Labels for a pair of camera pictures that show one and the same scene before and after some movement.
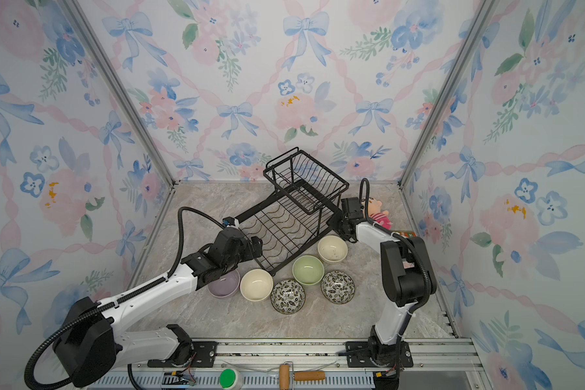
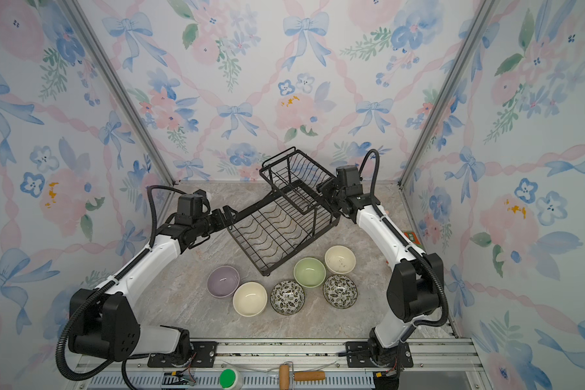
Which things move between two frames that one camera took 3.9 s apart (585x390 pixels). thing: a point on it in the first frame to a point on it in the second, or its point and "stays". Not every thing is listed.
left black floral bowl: (288, 296) stays
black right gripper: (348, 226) to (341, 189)
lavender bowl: (225, 285) stays
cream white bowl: (256, 285) to (249, 299)
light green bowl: (308, 270) stays
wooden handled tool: (284, 375) stays
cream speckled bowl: (332, 249) to (340, 259)
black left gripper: (251, 253) to (218, 214)
